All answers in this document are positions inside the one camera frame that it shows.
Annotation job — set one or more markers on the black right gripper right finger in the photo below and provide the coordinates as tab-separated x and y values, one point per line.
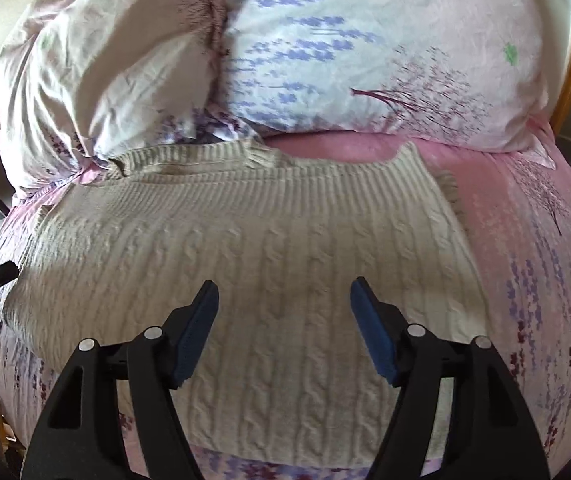
491	433

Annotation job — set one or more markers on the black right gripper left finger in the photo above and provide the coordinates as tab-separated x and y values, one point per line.
79	434

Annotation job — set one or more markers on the beige cable-knit sweater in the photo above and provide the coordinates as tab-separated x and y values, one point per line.
285	376

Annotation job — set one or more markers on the pale pink crumpled pillow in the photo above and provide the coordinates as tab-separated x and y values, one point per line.
84	81

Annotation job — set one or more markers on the floral pillow with tree print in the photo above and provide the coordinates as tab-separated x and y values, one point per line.
466	73

